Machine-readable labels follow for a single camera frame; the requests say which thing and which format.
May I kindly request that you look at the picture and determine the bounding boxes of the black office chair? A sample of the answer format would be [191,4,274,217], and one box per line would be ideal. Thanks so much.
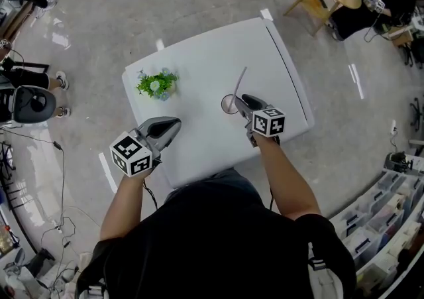
[409,97,424,128]
[399,40,424,68]

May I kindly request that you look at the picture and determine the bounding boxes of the white shelf of storage bins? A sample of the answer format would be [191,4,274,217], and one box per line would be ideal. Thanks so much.
[327,153,424,299]

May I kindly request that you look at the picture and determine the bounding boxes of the dark helmet headset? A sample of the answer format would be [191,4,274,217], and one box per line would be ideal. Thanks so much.
[384,150,415,172]

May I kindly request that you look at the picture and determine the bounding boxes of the white square table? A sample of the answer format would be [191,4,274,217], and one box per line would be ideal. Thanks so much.
[121,17,315,189]

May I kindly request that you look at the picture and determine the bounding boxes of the person's right forearm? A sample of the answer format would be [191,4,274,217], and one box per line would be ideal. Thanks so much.
[256,135,322,221]

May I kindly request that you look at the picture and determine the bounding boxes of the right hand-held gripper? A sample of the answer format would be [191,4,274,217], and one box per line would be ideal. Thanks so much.
[234,93,286,148]

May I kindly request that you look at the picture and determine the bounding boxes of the person's blue jeans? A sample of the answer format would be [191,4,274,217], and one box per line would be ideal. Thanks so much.
[164,167,258,204]

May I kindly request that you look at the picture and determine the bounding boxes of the pale purple straw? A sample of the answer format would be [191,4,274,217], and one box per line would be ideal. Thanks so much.
[227,66,248,115]

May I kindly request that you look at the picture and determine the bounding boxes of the backpack strap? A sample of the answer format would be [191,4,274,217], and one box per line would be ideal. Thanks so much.
[78,284,110,299]
[307,241,344,299]

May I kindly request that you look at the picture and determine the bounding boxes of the black metal frame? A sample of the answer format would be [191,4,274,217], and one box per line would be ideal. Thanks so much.
[15,61,50,75]

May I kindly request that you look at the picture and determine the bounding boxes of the black floor cable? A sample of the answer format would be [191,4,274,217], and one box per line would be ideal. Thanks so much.
[0,127,79,249]

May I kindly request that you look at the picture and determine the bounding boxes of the person's left forearm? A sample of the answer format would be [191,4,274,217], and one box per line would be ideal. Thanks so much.
[99,170,150,242]

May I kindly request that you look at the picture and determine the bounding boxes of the small potted flower plant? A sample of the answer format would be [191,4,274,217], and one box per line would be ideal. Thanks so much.
[135,67,180,102]

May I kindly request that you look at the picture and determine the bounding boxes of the person's black shirt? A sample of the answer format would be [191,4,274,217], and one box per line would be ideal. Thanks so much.
[75,180,358,299]

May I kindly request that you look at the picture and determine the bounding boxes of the heap of white bags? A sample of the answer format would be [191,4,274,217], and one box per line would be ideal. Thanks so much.
[3,247,80,299]

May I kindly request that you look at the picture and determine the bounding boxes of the white and black backpack rig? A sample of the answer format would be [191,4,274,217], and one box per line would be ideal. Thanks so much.
[0,85,57,125]

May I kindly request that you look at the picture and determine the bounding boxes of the brown cardboard box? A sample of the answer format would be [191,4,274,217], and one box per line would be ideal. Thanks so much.
[389,27,415,47]

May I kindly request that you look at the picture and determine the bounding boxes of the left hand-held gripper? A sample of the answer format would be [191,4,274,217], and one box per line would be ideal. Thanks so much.
[109,116,182,178]

